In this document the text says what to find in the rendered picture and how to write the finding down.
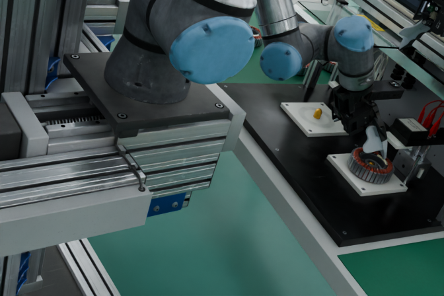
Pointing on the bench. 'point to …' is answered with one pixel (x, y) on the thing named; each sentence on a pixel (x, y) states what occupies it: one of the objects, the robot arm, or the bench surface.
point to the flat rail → (419, 72)
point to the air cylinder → (404, 164)
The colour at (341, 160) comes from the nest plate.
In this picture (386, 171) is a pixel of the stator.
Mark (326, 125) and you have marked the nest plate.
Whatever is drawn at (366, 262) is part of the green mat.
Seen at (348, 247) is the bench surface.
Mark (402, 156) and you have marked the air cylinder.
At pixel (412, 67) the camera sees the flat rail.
